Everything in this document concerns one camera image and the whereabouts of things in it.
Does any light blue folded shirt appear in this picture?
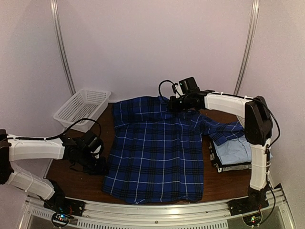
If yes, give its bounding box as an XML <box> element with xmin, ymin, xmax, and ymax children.
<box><xmin>213</xmin><ymin>137</ymin><xmax>274</xmax><ymax>167</ymax></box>

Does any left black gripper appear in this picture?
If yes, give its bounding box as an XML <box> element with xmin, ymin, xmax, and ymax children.
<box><xmin>78</xmin><ymin>150</ymin><xmax>109</xmax><ymax>176</ymax></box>

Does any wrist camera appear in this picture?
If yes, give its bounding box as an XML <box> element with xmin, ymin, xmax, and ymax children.
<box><xmin>172</xmin><ymin>83</ymin><xmax>182</xmax><ymax>98</ymax></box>
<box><xmin>91</xmin><ymin>146</ymin><xmax>104</xmax><ymax>159</ymax></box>

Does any right circuit board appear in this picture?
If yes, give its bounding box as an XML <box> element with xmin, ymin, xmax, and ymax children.
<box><xmin>243</xmin><ymin>213</ymin><xmax>262</xmax><ymax>227</ymax></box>

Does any circuit board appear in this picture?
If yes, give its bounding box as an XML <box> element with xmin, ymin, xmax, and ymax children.
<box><xmin>51</xmin><ymin>213</ymin><xmax>73</xmax><ymax>227</ymax></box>
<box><xmin>243</xmin><ymin>213</ymin><xmax>262</xmax><ymax>227</ymax></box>

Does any left circuit board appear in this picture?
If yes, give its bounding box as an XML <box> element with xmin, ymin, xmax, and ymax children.
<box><xmin>51</xmin><ymin>213</ymin><xmax>73</xmax><ymax>227</ymax></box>

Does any white plastic mesh basket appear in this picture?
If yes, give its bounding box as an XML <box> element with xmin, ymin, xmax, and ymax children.
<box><xmin>53</xmin><ymin>89</ymin><xmax>112</xmax><ymax>128</ymax></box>

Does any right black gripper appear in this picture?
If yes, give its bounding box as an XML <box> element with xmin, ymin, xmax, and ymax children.
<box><xmin>167</xmin><ymin>95</ymin><xmax>192</xmax><ymax>113</ymax></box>

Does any right aluminium frame post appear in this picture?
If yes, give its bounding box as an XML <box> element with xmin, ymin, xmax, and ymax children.
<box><xmin>234</xmin><ymin>0</ymin><xmax>260</xmax><ymax>95</ymax></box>

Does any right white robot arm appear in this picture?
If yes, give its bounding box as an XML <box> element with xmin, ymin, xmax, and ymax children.
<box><xmin>168</xmin><ymin>77</ymin><xmax>273</xmax><ymax>191</ymax></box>

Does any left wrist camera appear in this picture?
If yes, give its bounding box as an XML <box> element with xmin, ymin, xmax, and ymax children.
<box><xmin>91</xmin><ymin>146</ymin><xmax>104</xmax><ymax>159</ymax></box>

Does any aluminium frame post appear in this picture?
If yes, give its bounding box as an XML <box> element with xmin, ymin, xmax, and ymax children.
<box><xmin>234</xmin><ymin>0</ymin><xmax>260</xmax><ymax>95</ymax></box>
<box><xmin>50</xmin><ymin>0</ymin><xmax>76</xmax><ymax>95</ymax></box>

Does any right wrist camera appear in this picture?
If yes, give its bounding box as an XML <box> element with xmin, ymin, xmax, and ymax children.
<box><xmin>172</xmin><ymin>83</ymin><xmax>182</xmax><ymax>98</ymax></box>

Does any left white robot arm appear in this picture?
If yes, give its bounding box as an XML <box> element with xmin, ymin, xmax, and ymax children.
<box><xmin>0</xmin><ymin>129</ymin><xmax>108</xmax><ymax>212</ymax></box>

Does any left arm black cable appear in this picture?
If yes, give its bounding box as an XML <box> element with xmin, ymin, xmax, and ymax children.
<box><xmin>9</xmin><ymin>118</ymin><xmax>102</xmax><ymax>144</ymax></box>

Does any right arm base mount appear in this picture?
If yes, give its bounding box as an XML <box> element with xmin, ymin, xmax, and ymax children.
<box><xmin>227</xmin><ymin>186</ymin><xmax>269</xmax><ymax>216</ymax></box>

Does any blue plaid long sleeve shirt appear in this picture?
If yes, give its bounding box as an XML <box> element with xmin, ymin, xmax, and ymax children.
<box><xmin>102</xmin><ymin>96</ymin><xmax>244</xmax><ymax>204</ymax></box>

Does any left aluminium frame post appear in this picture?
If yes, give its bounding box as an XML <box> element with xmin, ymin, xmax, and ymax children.
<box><xmin>50</xmin><ymin>0</ymin><xmax>76</xmax><ymax>95</ymax></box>

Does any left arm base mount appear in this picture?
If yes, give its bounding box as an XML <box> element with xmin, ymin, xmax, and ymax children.
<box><xmin>43</xmin><ymin>180</ymin><xmax>85</xmax><ymax>217</ymax></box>

